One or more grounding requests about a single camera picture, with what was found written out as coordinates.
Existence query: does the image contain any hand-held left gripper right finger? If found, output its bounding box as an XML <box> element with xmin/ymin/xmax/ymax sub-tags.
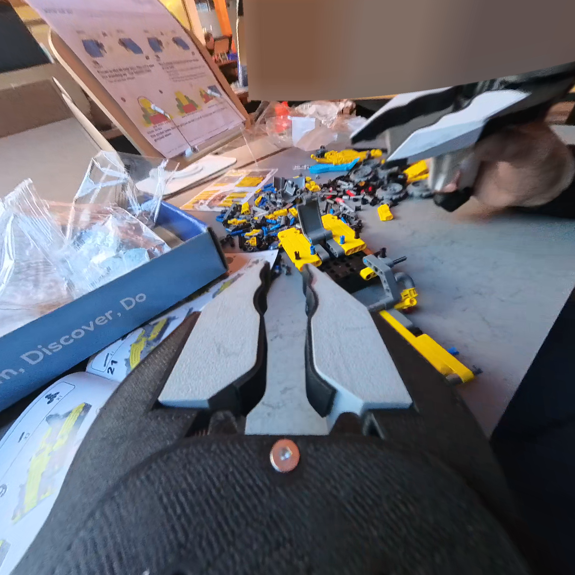
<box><xmin>304</xmin><ymin>264</ymin><xmax>414</xmax><ymax>420</ymax></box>

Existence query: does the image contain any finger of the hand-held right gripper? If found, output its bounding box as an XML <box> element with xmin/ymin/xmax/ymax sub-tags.
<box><xmin>385</xmin><ymin>90</ymin><xmax>533</xmax><ymax>164</ymax></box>
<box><xmin>349</xmin><ymin>87</ymin><xmax>470</xmax><ymax>145</ymax></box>

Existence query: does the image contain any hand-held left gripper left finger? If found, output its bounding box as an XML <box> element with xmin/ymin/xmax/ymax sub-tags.
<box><xmin>157</xmin><ymin>263</ymin><xmax>271</xmax><ymax>417</ymax></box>

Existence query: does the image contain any yellow black building-block vehicle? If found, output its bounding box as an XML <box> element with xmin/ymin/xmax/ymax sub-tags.
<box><xmin>276</xmin><ymin>198</ymin><xmax>483</xmax><ymax>387</ymax></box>

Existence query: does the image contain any white instruction booklet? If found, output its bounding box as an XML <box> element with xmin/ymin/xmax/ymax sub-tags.
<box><xmin>0</xmin><ymin>249</ymin><xmax>280</xmax><ymax>575</ymax></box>

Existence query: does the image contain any person's right forearm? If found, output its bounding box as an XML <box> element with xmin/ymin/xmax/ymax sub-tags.
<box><xmin>512</xmin><ymin>180</ymin><xmax>575</xmax><ymax>221</ymax></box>

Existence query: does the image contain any person's right hand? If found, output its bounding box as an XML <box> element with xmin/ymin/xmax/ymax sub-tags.
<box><xmin>456</xmin><ymin>121</ymin><xmax>575</xmax><ymax>212</ymax></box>

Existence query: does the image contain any blue cardboard box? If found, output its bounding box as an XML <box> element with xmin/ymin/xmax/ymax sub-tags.
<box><xmin>0</xmin><ymin>198</ymin><xmax>228</xmax><ymax>411</ymax></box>

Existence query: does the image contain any clear plastic bag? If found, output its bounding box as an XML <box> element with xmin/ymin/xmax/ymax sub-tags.
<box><xmin>263</xmin><ymin>100</ymin><xmax>360</xmax><ymax>152</ymax></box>
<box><xmin>0</xmin><ymin>150</ymin><xmax>173</xmax><ymax>335</ymax></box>

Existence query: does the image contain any blue brick separator tool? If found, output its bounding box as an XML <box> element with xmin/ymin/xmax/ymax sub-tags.
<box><xmin>309</xmin><ymin>159</ymin><xmax>360</xmax><ymax>175</ymax></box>

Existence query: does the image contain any pile of building-block parts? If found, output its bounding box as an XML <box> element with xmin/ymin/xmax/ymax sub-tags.
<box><xmin>216</xmin><ymin>146</ymin><xmax>432</xmax><ymax>252</ymax></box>

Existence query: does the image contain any yellow sticker sheet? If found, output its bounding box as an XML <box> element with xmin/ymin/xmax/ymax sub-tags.
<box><xmin>181</xmin><ymin>168</ymin><xmax>278</xmax><ymax>212</ymax></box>

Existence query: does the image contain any white stand base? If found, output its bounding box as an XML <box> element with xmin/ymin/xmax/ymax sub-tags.
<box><xmin>135</xmin><ymin>155</ymin><xmax>237</xmax><ymax>197</ymax></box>

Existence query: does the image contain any person's dark clothing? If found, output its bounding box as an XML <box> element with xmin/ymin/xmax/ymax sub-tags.
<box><xmin>490</xmin><ymin>287</ymin><xmax>575</xmax><ymax>575</ymax></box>

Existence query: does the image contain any printed instruction sheet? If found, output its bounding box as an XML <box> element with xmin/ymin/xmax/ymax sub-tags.
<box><xmin>25</xmin><ymin>0</ymin><xmax>250</xmax><ymax>160</ymax></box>

